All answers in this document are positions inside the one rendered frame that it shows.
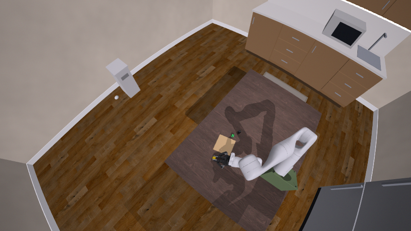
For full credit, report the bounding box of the beige square mat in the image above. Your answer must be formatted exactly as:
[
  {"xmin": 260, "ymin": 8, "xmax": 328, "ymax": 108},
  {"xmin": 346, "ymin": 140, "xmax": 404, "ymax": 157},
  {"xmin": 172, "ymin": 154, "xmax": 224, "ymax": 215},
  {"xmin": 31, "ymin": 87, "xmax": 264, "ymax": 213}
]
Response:
[{"xmin": 213, "ymin": 134, "xmax": 236, "ymax": 156}]

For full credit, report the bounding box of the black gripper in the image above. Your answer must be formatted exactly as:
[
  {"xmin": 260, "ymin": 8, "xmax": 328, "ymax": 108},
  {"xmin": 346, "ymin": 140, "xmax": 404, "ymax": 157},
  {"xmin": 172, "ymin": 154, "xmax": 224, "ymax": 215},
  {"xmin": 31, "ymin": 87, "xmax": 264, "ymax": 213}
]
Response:
[{"xmin": 212, "ymin": 151, "xmax": 230, "ymax": 169}]

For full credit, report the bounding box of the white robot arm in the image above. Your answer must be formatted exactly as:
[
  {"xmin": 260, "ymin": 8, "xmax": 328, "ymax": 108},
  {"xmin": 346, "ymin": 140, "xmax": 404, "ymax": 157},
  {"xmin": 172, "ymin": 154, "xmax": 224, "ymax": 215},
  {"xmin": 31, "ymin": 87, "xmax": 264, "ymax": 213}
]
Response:
[{"xmin": 229, "ymin": 127, "xmax": 317, "ymax": 180}]

